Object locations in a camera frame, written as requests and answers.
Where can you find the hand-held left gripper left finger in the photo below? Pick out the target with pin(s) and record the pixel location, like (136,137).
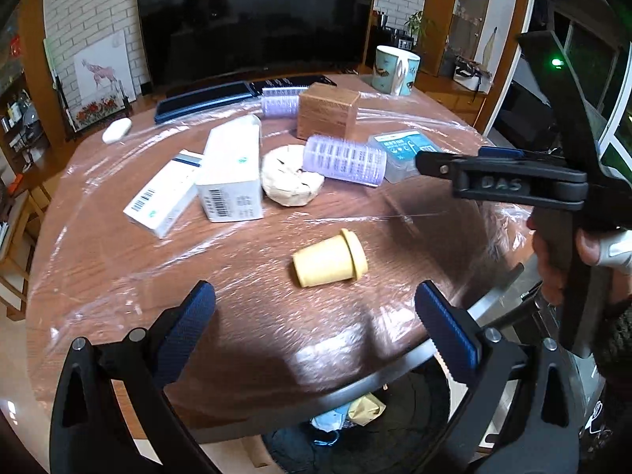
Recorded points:
(185,326)

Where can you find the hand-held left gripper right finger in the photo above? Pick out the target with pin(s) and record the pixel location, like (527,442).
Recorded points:
(447,331)

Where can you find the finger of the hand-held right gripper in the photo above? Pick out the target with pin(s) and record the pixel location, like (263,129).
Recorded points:
(501,153)
(493,182)

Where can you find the black trash bin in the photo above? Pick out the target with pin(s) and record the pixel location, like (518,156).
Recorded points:
(410,419)

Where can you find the blue plastic floss box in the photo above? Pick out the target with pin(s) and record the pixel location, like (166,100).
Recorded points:
(400,150)

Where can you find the small white blue-striped box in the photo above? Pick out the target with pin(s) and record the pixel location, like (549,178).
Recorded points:
(160,197)

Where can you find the purple hair roller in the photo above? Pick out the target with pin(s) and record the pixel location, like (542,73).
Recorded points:
(279,106)
(340,160)

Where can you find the large white carton box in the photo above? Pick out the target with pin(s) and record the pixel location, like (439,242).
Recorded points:
(229,168)

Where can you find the round paper-wrapped tea cake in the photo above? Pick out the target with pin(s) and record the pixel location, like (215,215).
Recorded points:
(286,177)

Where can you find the person's right forearm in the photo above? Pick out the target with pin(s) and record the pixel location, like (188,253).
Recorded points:
(614,340)

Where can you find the person's right hand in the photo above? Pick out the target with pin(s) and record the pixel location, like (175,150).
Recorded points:
(550,266)

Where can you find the small black device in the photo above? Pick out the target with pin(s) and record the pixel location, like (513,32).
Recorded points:
(471,71)

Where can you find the crumpled yellow paper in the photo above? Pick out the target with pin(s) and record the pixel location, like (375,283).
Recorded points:
(366,409)

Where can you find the teal printed mug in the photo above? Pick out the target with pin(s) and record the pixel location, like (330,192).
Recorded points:
(390,71)

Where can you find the green potted plant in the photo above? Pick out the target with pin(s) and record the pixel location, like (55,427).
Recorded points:
(418,27)

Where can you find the blue face mask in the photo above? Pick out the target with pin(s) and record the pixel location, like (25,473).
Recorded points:
(326,427)

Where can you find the wooden chair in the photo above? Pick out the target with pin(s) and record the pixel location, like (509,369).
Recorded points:
(19,256)

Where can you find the brown wooden box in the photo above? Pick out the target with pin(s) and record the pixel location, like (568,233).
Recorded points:
(326,113)

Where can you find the dark blue case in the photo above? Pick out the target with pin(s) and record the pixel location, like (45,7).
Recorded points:
(197,101)

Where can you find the wooden shelf unit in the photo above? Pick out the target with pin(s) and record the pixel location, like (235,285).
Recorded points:
(22,123)

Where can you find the black television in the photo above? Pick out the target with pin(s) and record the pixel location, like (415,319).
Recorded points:
(247,19)

